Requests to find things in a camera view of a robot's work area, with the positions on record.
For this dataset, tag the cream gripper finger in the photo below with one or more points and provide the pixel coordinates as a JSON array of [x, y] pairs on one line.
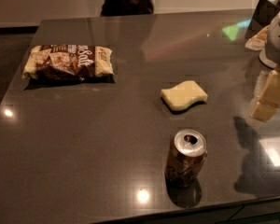
[[262, 112], [271, 91]]

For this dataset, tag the brown chip bag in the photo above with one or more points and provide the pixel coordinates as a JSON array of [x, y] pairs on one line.
[[64, 63]]

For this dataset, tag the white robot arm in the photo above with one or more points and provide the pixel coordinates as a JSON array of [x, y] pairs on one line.
[[270, 56]]

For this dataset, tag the orange soda can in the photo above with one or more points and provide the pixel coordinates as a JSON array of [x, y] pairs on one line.
[[186, 155]]

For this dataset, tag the dark box in background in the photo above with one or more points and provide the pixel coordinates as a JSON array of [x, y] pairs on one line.
[[263, 14]]

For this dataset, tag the yellow sponge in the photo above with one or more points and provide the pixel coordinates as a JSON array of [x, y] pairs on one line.
[[183, 95]]

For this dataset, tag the person in dark clothes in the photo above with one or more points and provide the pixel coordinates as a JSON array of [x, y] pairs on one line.
[[127, 7]]

